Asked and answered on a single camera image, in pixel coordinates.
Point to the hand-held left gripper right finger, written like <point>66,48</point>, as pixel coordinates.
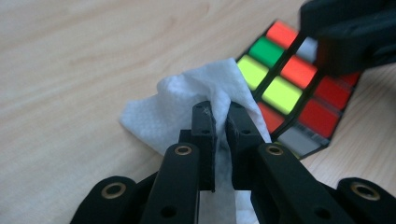
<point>243,133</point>

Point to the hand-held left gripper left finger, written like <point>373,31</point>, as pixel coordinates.
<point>205,124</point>

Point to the white wet wipe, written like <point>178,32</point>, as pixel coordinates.
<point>186,90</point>

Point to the colourful puzzle cube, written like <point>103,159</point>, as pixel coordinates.
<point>280,93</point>

